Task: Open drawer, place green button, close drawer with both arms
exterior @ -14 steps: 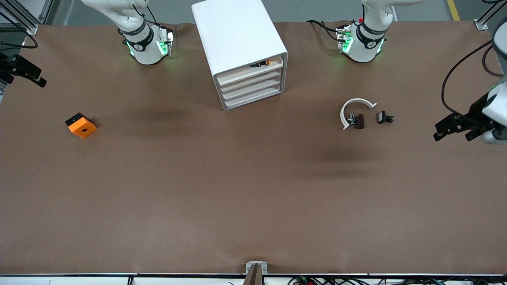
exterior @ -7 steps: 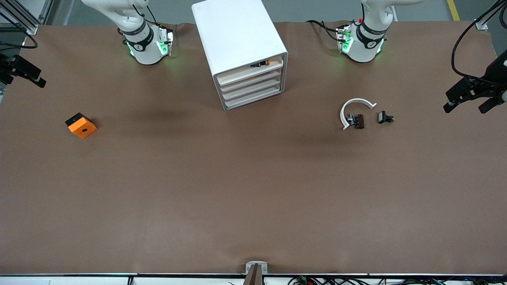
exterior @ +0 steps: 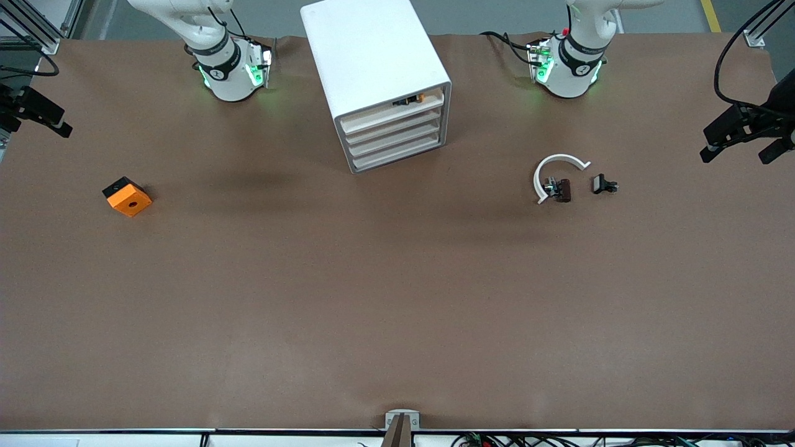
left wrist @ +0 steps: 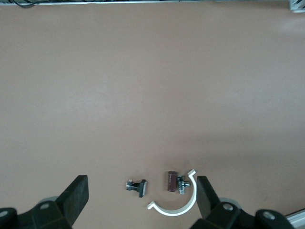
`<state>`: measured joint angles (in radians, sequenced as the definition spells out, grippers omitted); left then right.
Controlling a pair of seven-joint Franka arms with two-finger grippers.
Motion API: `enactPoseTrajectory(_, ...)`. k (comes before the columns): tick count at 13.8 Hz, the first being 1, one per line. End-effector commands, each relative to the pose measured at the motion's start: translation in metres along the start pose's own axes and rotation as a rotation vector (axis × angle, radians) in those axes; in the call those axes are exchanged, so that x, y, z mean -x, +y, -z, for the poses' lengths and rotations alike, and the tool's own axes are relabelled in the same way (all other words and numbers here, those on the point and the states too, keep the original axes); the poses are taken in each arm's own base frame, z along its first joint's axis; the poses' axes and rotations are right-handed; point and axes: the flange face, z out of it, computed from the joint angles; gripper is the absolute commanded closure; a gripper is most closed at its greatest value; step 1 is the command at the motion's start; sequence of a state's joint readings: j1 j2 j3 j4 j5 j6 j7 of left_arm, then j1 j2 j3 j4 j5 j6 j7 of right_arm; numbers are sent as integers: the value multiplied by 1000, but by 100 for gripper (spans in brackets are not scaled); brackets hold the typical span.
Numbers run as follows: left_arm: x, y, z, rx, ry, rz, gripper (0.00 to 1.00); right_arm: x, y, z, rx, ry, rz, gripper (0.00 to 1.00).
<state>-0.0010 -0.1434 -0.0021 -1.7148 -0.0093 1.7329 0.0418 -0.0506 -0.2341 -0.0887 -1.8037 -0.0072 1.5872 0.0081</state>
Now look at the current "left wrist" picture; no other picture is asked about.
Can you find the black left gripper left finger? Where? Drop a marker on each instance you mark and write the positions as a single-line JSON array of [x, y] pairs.
[[69, 205]]

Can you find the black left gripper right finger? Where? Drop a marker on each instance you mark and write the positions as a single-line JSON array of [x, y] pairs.
[[209, 205]]

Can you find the white drawer cabinet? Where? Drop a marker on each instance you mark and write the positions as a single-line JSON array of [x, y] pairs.
[[297, 218]]

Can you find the white semicircular clamp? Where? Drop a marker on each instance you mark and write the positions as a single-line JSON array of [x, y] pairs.
[[176, 211]]

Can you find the brown cylinder with metal fitting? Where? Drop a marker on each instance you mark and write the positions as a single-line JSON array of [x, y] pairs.
[[171, 181]]

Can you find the small black clip part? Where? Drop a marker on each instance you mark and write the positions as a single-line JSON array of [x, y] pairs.
[[140, 188]]

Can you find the white table edge rail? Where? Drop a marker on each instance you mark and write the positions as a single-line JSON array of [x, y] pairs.
[[95, 3]]

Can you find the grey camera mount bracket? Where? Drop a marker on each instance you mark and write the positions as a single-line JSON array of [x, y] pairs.
[[297, 6]]

